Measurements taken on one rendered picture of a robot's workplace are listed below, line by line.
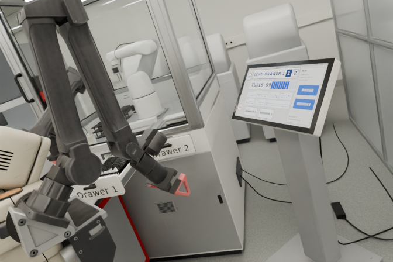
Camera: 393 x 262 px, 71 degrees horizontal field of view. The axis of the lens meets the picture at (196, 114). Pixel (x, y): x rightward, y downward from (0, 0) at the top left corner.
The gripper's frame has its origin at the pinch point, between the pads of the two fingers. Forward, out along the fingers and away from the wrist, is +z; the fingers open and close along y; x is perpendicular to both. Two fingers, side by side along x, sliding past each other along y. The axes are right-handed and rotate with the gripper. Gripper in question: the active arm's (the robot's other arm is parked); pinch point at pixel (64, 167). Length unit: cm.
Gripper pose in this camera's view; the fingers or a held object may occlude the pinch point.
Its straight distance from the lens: 172.5
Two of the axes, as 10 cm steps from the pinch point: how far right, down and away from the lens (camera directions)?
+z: 2.9, 9.0, 3.1
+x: -1.6, 3.7, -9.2
